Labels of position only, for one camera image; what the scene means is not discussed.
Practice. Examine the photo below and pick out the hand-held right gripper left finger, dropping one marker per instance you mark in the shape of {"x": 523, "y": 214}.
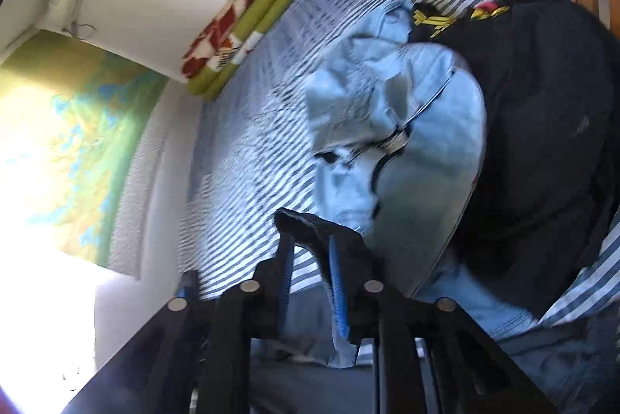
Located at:
{"x": 286, "y": 278}

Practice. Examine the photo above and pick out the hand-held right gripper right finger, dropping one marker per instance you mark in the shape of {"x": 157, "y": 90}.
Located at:
{"x": 339, "y": 297}

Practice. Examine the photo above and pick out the navy pants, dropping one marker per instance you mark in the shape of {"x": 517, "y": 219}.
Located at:
{"x": 310, "y": 225}

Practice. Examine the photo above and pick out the blue white striped quilt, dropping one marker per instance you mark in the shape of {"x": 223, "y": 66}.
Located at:
{"x": 252, "y": 138}

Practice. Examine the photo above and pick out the green folded quilt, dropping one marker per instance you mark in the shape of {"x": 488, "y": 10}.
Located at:
{"x": 218, "y": 83}

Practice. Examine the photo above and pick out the light blue denim shirt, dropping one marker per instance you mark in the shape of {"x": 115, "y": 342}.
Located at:
{"x": 436, "y": 104}

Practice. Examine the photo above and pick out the red floral folded blanket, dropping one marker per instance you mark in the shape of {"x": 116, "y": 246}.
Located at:
{"x": 218, "y": 26}

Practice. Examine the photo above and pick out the black garment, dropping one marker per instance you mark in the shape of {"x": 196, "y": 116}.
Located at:
{"x": 542, "y": 128}

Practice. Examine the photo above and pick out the landscape wall scroll painting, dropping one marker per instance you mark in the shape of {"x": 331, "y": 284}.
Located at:
{"x": 72, "y": 128}

